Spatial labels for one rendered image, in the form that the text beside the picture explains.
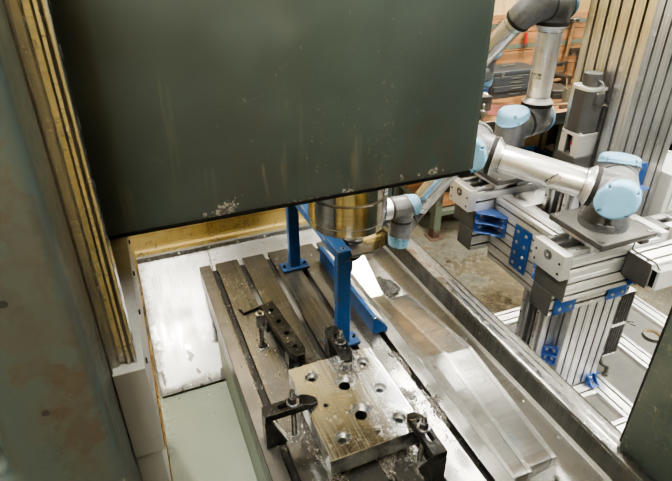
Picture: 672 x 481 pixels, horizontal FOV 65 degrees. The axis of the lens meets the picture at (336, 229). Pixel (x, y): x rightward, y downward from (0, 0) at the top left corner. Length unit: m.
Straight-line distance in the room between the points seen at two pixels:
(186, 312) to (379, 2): 1.47
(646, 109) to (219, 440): 1.70
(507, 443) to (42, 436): 1.24
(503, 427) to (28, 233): 1.41
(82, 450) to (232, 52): 0.54
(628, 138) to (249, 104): 1.45
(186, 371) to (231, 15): 1.40
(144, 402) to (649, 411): 1.15
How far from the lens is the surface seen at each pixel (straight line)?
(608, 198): 1.60
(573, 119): 1.95
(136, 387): 0.85
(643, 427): 1.55
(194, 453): 1.74
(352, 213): 0.98
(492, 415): 1.71
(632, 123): 1.97
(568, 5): 2.11
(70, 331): 0.64
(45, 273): 0.60
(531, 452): 1.68
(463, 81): 0.94
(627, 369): 2.84
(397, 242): 1.81
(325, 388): 1.34
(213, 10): 0.75
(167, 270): 2.13
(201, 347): 1.96
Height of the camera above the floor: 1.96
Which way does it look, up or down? 29 degrees down
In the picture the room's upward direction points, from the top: straight up
